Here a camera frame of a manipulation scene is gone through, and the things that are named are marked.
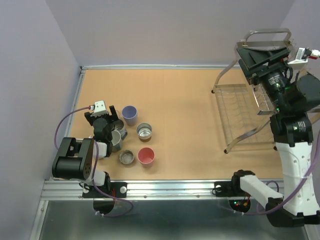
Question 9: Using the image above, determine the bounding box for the small grey metal cup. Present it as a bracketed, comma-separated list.
[119, 150, 135, 165]

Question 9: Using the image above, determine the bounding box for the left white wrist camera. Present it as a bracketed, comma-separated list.
[90, 100, 108, 117]

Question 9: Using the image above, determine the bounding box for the steel-lined brown white cup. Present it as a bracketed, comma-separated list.
[136, 122, 152, 142]

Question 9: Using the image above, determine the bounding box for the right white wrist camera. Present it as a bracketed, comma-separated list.
[287, 48, 320, 71]

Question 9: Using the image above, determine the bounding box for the metal wire dish rack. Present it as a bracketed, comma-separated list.
[211, 28, 296, 154]

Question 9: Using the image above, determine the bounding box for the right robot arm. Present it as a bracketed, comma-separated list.
[230, 47, 320, 228]

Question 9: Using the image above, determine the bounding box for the aluminium front rail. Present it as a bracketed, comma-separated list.
[40, 179, 217, 202]

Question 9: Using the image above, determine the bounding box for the red plastic cup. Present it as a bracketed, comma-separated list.
[137, 147, 155, 168]

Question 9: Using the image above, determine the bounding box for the purple plastic cup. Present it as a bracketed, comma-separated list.
[122, 105, 138, 126]

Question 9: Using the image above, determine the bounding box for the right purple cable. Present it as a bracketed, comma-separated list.
[234, 129, 320, 216]

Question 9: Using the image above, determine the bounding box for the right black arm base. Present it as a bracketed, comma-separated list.
[213, 180, 246, 198]

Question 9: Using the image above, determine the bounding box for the grey ceramic mug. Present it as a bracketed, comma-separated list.
[111, 130, 123, 153]

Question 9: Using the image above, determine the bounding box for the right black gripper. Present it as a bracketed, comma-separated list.
[238, 45, 293, 114]

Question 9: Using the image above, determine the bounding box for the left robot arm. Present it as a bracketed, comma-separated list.
[52, 101, 119, 197]

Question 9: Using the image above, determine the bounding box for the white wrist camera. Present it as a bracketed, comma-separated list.
[287, 48, 320, 71]
[90, 100, 108, 117]

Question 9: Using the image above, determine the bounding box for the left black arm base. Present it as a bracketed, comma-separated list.
[82, 181, 128, 199]

